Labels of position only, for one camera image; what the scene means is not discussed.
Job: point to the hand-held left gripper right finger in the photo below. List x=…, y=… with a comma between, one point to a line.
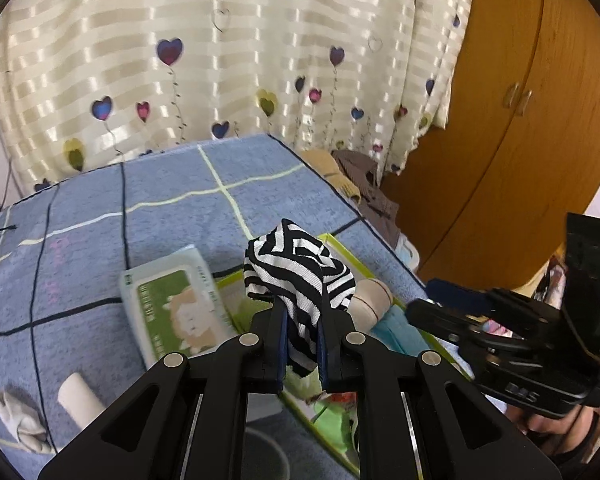
x=321, y=355

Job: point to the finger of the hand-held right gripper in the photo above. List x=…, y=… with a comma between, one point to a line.
x=430, y=315
x=455, y=292

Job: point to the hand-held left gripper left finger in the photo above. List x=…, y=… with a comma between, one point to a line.
x=281, y=355

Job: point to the beige sock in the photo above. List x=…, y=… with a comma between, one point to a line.
x=375, y=297

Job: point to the white box with green rim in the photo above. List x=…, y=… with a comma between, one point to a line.
x=232, y=292

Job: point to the black white striped cloth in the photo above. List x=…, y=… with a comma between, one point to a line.
x=290, y=270

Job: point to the person's right hand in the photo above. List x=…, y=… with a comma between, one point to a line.
x=540, y=427

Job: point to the folded light blue towel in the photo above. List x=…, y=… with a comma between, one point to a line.
x=395, y=335

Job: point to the white plastic bin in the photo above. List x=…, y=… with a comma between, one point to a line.
x=407, y=255

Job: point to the round clear plastic container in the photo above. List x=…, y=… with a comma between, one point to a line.
x=265, y=460

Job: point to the green white wet wipes pack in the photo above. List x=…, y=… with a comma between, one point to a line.
x=180, y=305

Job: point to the brown garment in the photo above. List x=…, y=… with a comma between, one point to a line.
x=365, y=185

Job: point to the wooden wardrobe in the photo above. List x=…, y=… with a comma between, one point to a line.
x=505, y=160

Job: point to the tan garment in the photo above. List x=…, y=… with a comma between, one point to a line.
x=325, y=165

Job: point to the white rolled cloth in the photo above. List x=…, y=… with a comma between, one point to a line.
x=77, y=395

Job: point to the blue checked bedsheet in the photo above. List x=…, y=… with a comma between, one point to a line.
x=155, y=185

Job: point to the grey white sock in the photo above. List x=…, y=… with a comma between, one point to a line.
x=20, y=415

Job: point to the heart print striped curtain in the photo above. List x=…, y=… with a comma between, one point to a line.
x=230, y=60

